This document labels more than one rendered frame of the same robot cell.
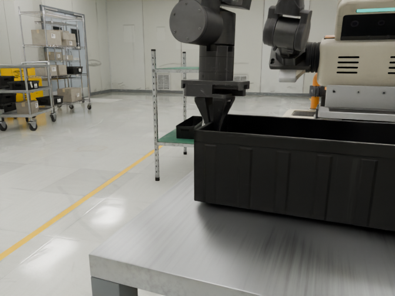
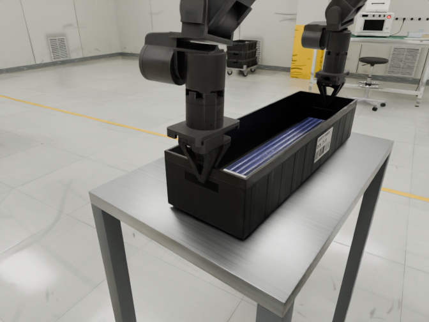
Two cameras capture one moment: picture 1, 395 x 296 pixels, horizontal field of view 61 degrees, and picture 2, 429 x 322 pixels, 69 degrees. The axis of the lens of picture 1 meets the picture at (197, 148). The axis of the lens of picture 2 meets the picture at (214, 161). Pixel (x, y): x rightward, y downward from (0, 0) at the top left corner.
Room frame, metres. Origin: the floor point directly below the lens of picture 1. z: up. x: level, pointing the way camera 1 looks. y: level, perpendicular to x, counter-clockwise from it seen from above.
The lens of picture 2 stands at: (0.52, -0.98, 1.14)
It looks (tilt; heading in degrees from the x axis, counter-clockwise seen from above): 26 degrees down; 107
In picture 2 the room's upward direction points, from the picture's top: straight up
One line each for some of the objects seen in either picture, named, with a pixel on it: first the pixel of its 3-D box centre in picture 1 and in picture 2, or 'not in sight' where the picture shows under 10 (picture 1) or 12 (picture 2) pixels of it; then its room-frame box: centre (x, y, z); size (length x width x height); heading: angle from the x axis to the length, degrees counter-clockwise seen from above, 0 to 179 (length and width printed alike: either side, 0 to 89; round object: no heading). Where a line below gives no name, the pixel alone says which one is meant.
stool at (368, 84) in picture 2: not in sight; (367, 82); (1.20, 3.40, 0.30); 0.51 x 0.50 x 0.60; 122
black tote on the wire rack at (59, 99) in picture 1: (50, 100); not in sight; (6.24, 2.71, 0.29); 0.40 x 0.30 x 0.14; 166
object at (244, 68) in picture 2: not in sight; (241, 57); (-0.82, 5.16, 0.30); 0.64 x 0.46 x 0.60; 79
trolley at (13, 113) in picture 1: (26, 94); not in sight; (5.28, 2.65, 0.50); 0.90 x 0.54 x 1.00; 0
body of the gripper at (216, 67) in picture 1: (216, 69); (334, 64); (0.57, -0.03, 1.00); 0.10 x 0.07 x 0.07; 70
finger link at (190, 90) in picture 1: (210, 111); (330, 89); (0.57, -0.02, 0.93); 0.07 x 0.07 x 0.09; 70
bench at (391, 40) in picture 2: not in sight; (368, 66); (1.27, 4.07, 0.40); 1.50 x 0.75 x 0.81; 166
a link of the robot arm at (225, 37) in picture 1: (216, 29); (336, 41); (0.57, -0.03, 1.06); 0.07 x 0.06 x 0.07; 151
